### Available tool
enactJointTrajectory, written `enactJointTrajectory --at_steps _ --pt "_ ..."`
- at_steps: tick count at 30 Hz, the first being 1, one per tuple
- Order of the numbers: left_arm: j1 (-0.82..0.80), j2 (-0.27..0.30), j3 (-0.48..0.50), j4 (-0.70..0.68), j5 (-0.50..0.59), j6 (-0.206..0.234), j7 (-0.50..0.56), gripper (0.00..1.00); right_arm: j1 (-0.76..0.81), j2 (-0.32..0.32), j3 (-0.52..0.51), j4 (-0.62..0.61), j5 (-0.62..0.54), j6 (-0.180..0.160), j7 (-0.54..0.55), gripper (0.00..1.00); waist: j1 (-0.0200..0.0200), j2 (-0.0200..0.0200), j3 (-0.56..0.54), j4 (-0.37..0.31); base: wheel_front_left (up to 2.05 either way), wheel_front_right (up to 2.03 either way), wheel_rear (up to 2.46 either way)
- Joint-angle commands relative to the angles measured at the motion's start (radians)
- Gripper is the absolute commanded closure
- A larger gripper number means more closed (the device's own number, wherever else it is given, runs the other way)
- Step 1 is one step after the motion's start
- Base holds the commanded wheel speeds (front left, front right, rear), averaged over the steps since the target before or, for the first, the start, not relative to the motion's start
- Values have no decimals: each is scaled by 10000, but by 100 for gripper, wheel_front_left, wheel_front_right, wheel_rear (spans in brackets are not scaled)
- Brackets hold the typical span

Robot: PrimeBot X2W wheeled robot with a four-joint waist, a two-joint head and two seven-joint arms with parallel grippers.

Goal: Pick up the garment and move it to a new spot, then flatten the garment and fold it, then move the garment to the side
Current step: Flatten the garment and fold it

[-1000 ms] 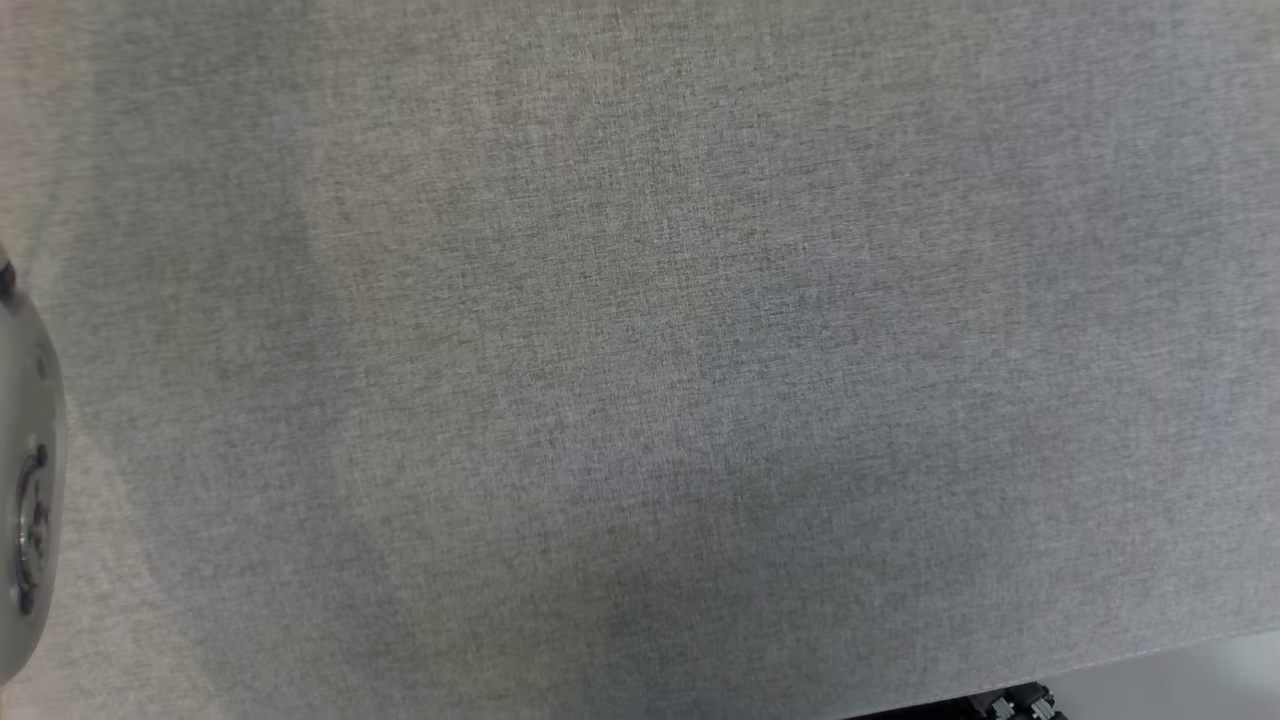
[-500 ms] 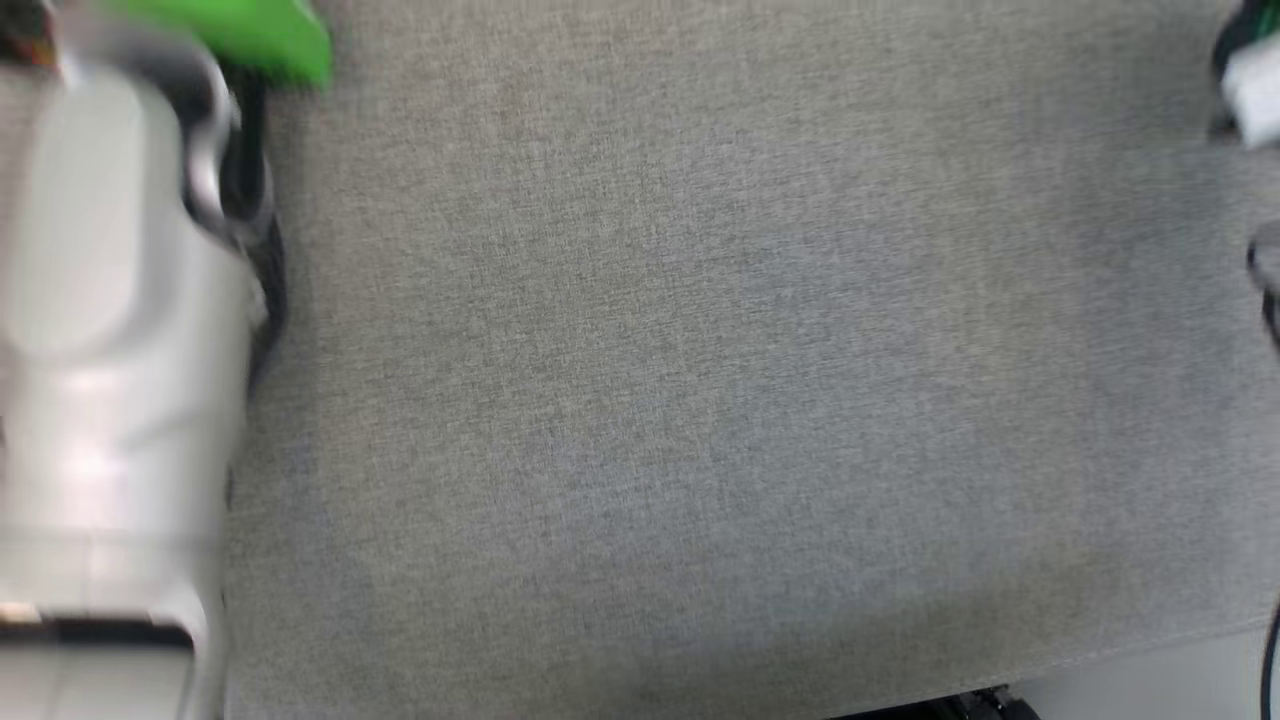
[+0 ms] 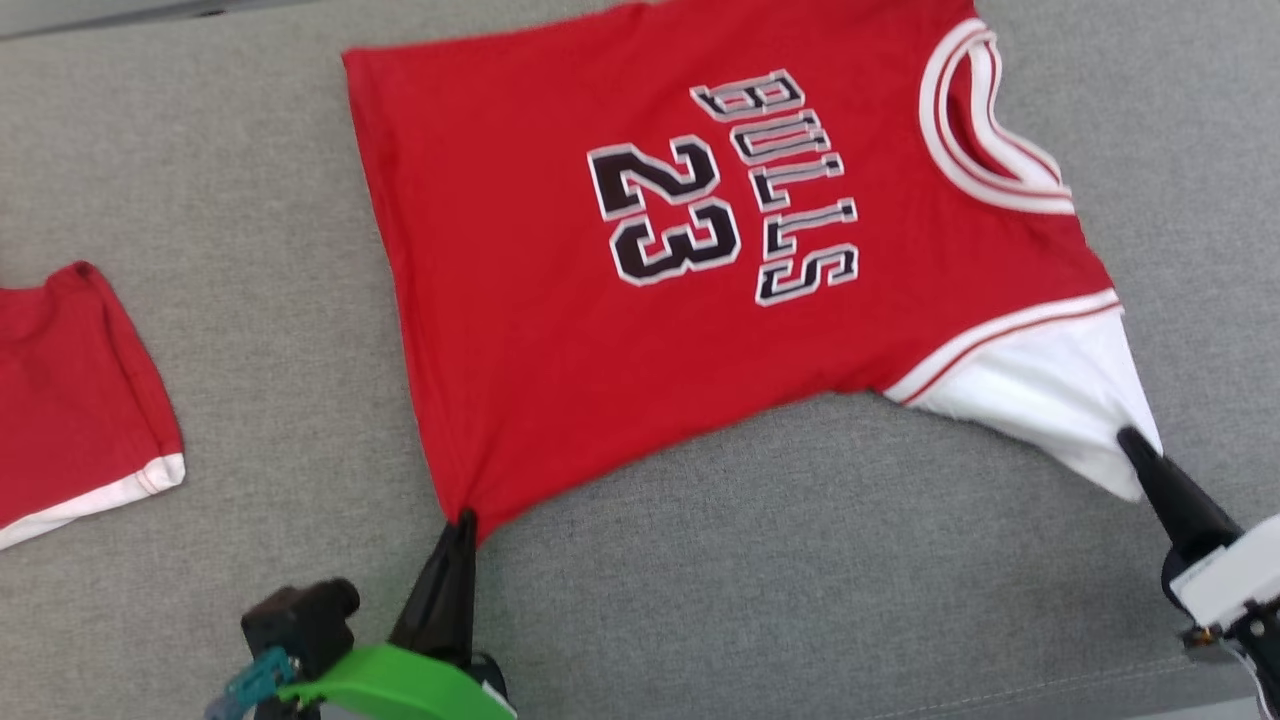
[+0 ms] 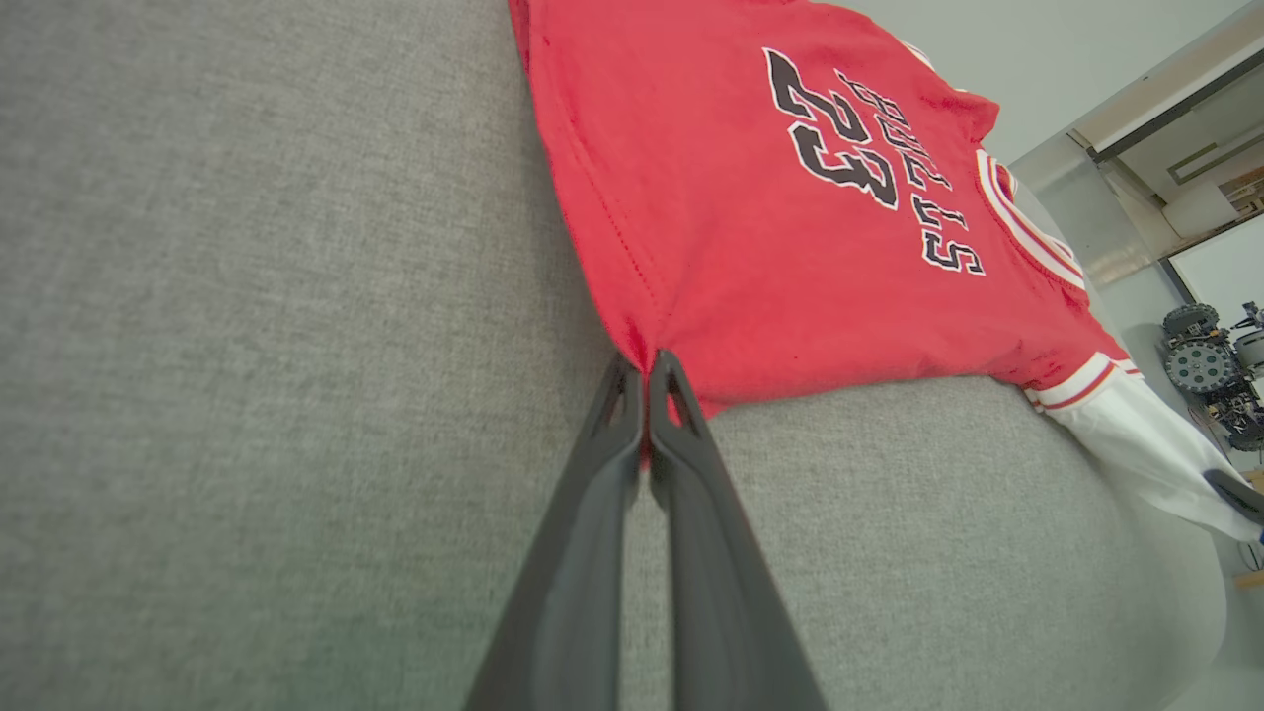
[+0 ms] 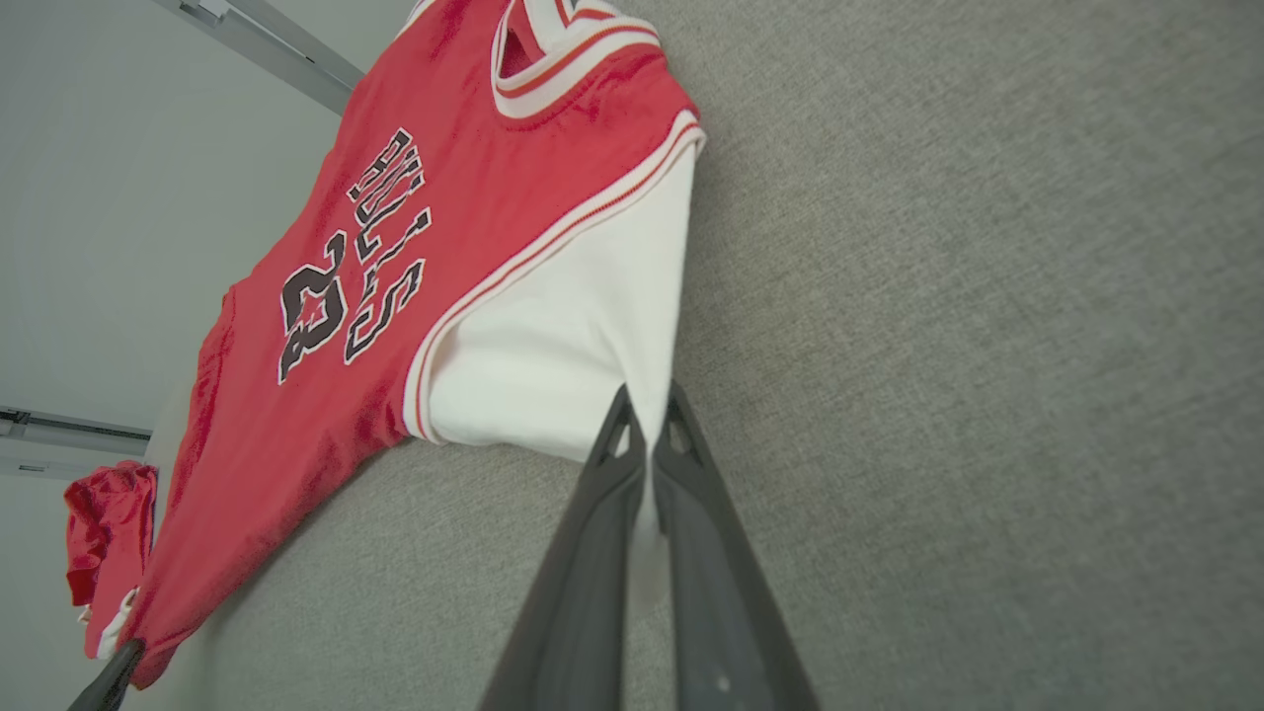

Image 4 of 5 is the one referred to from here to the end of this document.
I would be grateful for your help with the wheeled mobile robot base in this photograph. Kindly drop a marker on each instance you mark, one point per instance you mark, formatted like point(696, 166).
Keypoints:
point(1210, 365)

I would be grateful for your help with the red number 23 jersey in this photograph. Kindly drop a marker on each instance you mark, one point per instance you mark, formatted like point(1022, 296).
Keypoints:
point(741, 197)

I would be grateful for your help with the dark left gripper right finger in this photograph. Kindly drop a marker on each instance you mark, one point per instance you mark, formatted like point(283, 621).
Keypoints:
point(716, 573)

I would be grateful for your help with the grey fabric sofa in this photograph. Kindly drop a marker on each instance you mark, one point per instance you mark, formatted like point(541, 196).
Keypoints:
point(247, 346)

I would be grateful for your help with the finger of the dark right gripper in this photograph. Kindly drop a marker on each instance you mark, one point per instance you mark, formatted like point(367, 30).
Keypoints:
point(1242, 494)

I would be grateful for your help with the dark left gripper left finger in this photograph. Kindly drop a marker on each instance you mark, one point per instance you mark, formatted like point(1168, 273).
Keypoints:
point(583, 553)

